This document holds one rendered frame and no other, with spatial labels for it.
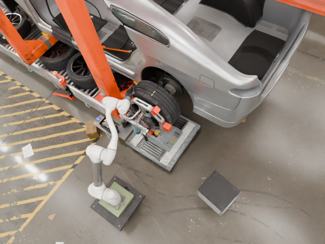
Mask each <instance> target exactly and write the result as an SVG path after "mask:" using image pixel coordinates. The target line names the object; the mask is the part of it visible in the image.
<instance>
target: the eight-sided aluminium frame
mask: <svg viewBox="0 0 325 244"><path fill-rule="evenodd" d="M139 102H140V103H139ZM141 103H142V104H141ZM133 104H137V105H139V106H140V107H142V108H144V109H146V110H147V111H148V112H149V113H150V114H151V115H152V116H153V117H154V118H155V119H156V120H157V121H158V122H159V125H160V126H153V128H152V129H151V130H152V131H154V132H164V130H163V125H164V123H165V120H164V118H163V117H162V116H161V115H160V114H159V113H158V114H157V116H156V115H153V114H152V113H151V112H150V111H151V110H152V109H153V107H152V106H151V105H149V104H147V103H146V102H144V101H142V100H140V99H139V98H136V97H135V98H133V99H132V100H131V103H130V107H129V109H128V110H129V112H130V114H132V115H134V113H136V111H135V110H134V108H133ZM143 104H144V105H145V106H144V105H143Z"/></svg>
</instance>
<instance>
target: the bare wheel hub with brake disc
mask: <svg viewBox="0 0 325 244"><path fill-rule="evenodd" d="M161 81H162V82H163V83H164V89H165V90H167V89H169V90H170V91H171V92H170V94H171V95H172V96H175V97H180V96H181V95H182V89H181V87H180V86H179V85H178V84H177V83H176V82H175V81H174V80H172V79H170V78H167V77H164V78H163V79H162V80H161Z"/></svg>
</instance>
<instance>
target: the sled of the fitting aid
mask: <svg viewBox="0 0 325 244"><path fill-rule="evenodd" d="M182 134H183V132H182V130H180V129H178V128H177V129H176V131H175V132H174V133H173V135H172V136H171V137H170V139H169V140H168V142H167V143H166V144H165V145H164V144H162V143H160V142H159V141H157V140H155V139H154V138H152V137H150V136H149V135H147V138H148V140H150V141H151V142H153V143H155V144H156V145H158V146H159V147H161V148H163V149H164V150H166V151H168V152H170V150H171V149H172V147H173V146H174V145H175V143H176V142H177V140H178V139H179V138H180V136H181V135H182Z"/></svg>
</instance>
